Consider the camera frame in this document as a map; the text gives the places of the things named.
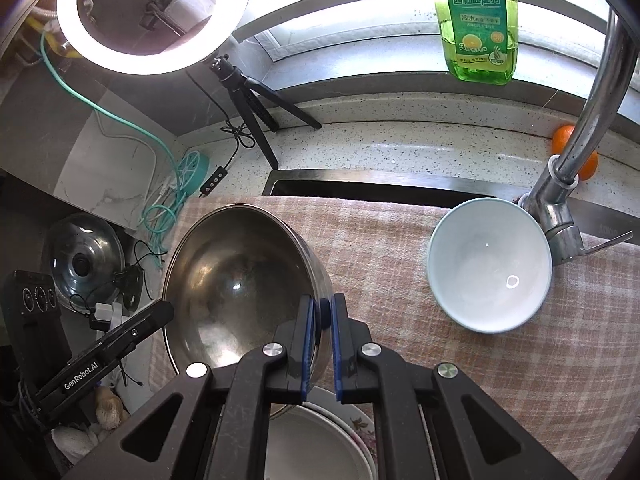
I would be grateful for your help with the round teal power strip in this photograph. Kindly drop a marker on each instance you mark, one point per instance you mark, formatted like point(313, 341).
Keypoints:
point(192, 170)

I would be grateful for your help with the orange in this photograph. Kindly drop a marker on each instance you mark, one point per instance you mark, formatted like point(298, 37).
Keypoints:
point(562, 140)

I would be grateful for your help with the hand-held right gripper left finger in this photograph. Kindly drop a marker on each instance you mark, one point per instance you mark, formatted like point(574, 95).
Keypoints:
point(307, 350)

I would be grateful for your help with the small floral plate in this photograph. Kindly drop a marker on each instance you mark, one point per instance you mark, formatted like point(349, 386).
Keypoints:
point(361, 430)

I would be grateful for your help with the black tripod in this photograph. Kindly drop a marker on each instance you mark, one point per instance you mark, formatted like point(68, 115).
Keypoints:
point(250, 95)

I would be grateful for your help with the person's left hand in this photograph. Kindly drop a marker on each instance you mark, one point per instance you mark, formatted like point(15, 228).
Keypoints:
point(107, 407)

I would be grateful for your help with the black inline remote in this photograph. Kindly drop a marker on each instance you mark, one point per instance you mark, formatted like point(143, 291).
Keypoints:
point(212, 182)

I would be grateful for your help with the large steel bowl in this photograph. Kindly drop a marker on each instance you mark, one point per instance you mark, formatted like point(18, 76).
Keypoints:
point(235, 280)

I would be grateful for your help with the steel pot lid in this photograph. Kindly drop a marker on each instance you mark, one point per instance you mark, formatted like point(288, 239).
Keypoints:
point(80, 255)

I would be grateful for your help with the steel sink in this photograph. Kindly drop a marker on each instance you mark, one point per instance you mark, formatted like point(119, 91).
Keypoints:
point(380, 191)

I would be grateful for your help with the white plate with branch print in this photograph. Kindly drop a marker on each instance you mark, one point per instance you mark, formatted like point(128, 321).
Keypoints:
point(310, 445)

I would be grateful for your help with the chrome faucet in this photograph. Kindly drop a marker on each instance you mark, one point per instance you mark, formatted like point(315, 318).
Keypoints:
point(595, 110)

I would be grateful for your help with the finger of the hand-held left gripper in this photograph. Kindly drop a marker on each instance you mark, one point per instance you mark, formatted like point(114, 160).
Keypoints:
point(145, 322)

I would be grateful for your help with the green dish soap bottle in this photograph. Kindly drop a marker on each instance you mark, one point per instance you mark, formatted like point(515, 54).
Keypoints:
point(475, 20)

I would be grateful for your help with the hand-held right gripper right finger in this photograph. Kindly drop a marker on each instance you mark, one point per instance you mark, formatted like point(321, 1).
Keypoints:
point(339, 355)

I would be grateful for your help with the light blue bowl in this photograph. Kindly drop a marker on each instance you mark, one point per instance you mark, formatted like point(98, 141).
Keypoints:
point(490, 270)

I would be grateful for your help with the plaid cloth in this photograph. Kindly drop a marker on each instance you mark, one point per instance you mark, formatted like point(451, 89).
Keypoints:
point(390, 260)

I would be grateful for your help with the white charger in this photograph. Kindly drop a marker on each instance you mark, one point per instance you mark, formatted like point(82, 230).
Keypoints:
point(105, 315)

